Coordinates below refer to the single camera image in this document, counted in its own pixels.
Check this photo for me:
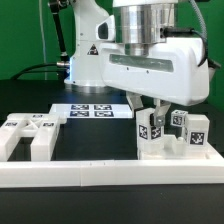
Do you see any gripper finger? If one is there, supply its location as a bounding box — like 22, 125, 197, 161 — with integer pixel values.
152, 99, 171, 127
126, 92, 144, 115

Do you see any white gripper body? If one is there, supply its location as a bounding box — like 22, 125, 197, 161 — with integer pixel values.
100, 37, 210, 106

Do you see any white chair seat part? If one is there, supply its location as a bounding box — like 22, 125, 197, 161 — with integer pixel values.
137, 135, 214, 160

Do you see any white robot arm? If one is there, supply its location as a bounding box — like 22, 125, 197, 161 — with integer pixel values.
67, 0, 209, 108

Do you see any small tagged cube right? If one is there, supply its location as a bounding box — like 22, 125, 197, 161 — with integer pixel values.
171, 110, 188, 127

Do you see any white U-shaped fence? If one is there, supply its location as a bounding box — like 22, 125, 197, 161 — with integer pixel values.
0, 126, 224, 189

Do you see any white marker base plate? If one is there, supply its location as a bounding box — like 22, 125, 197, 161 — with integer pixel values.
49, 104, 133, 119

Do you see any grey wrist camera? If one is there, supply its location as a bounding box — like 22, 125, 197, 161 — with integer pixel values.
96, 15, 116, 42

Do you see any white chair back frame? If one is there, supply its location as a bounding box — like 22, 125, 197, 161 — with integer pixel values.
0, 113, 67, 162

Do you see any black cable bundle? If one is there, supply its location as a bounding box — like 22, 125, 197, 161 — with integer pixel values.
9, 63, 69, 81

